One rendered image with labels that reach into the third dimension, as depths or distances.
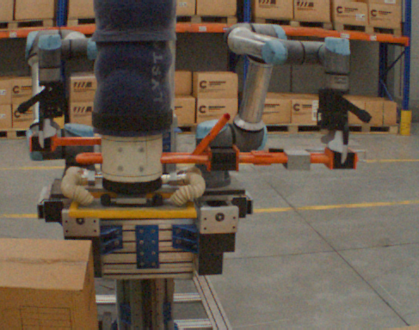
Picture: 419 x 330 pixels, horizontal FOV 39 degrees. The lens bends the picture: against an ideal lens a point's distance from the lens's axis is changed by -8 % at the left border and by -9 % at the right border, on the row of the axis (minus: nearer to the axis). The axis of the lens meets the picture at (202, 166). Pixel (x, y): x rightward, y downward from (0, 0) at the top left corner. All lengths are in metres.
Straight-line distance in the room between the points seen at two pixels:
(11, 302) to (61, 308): 0.15
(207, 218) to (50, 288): 0.77
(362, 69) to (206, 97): 3.34
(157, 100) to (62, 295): 0.59
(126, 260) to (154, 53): 1.01
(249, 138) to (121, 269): 0.69
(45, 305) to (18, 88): 7.42
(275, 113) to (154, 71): 7.76
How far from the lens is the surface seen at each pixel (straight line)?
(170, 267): 2.44
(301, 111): 9.50
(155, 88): 1.66
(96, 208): 1.68
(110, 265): 2.42
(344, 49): 1.79
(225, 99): 9.17
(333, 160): 1.82
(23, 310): 1.76
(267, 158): 1.77
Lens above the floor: 1.65
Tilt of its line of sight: 13 degrees down
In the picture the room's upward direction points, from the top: 1 degrees clockwise
